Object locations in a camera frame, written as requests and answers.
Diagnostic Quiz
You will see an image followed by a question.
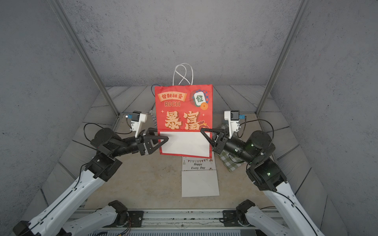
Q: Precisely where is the white happy every day bag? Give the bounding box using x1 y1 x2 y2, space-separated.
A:
182 157 220 198

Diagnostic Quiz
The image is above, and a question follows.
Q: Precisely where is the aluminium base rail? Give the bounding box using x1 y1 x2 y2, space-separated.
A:
69 208 314 236

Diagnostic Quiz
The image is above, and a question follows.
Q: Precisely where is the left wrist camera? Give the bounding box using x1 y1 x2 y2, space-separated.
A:
125 111 147 138

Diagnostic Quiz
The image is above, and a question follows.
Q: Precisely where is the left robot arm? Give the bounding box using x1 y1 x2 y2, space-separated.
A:
13 128 169 236

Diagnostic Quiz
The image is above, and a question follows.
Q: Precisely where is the blue checkered paper bag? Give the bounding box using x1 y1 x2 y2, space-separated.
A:
149 84 160 128

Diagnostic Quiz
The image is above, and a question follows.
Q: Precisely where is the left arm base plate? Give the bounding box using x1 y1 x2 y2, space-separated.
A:
126 210 144 228

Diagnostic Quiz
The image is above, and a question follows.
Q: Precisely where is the red and white paper bag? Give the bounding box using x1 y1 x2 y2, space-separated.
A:
153 63 214 159

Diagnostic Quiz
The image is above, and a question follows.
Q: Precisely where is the left metal frame post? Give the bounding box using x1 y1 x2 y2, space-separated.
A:
48 0 120 117

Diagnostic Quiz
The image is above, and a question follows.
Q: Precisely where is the green checkered cloth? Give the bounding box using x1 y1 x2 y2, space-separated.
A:
220 123 245 172

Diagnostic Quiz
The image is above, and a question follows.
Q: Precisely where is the metal frame post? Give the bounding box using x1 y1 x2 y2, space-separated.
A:
48 0 120 117
256 0 310 116

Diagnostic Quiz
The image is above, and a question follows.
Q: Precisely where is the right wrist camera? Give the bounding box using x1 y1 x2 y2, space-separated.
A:
224 111 246 139

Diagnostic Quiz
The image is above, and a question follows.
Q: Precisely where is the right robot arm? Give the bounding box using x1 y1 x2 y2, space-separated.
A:
201 128 323 236

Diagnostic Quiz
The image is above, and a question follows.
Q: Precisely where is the right metal frame post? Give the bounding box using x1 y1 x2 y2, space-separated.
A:
256 0 310 116

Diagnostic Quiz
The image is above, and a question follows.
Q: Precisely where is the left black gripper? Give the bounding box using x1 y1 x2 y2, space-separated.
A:
110 129 168 159

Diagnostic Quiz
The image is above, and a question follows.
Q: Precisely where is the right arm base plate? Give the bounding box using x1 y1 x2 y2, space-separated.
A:
220 210 239 227

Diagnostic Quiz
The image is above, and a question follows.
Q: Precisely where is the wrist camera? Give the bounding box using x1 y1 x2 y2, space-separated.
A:
125 111 147 138
224 111 246 139

